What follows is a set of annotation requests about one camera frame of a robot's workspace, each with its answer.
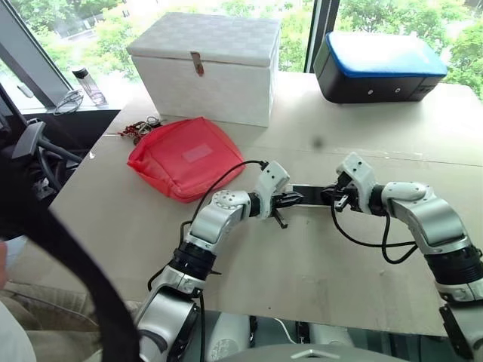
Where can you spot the white woven storage box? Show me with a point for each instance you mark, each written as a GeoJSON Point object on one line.
{"type": "Point", "coordinates": [211, 90]}

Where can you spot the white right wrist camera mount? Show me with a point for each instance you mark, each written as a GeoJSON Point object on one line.
{"type": "Point", "coordinates": [356, 169]}

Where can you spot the white smartphone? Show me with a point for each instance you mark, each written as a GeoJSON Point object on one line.
{"type": "Point", "coordinates": [313, 196]}

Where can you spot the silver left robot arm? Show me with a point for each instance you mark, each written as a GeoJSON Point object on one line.
{"type": "Point", "coordinates": [215, 222]}

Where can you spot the white crumpled paper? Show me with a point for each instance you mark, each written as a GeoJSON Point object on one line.
{"type": "Point", "coordinates": [43, 189]}

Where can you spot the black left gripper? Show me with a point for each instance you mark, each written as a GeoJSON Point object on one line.
{"type": "Point", "coordinates": [275, 207]}

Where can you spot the grey robot torso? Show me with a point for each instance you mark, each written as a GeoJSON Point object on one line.
{"type": "Point", "coordinates": [313, 356]}

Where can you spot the clear water bottle black cap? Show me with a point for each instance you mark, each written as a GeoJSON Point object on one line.
{"type": "Point", "coordinates": [88, 86]}

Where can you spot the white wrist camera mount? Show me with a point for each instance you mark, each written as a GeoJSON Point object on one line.
{"type": "Point", "coordinates": [356, 169]}
{"type": "Point", "coordinates": [269, 181]}

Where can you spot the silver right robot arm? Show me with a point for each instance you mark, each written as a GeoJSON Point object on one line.
{"type": "Point", "coordinates": [426, 215]}

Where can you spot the red fabric pouch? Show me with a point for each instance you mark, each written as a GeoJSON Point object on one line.
{"type": "Point", "coordinates": [181, 158]}

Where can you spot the grey slanted window frame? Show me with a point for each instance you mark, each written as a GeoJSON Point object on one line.
{"type": "Point", "coordinates": [34, 64]}

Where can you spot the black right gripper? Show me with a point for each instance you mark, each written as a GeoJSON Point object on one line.
{"type": "Point", "coordinates": [349, 192]}

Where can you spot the dark window pillar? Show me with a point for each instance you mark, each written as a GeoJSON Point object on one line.
{"type": "Point", "coordinates": [322, 34]}

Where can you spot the black office chair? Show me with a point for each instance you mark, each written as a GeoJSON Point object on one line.
{"type": "Point", "coordinates": [28, 139]}

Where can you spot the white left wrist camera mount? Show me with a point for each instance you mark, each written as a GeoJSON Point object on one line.
{"type": "Point", "coordinates": [269, 181]}

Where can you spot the white rounded robot leg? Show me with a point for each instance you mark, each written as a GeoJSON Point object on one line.
{"type": "Point", "coordinates": [332, 335]}
{"type": "Point", "coordinates": [226, 339]}

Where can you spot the black case with blue top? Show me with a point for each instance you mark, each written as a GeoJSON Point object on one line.
{"type": "Point", "coordinates": [362, 86]}

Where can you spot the key bunch with red beads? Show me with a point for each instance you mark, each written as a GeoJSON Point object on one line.
{"type": "Point", "coordinates": [132, 130]}

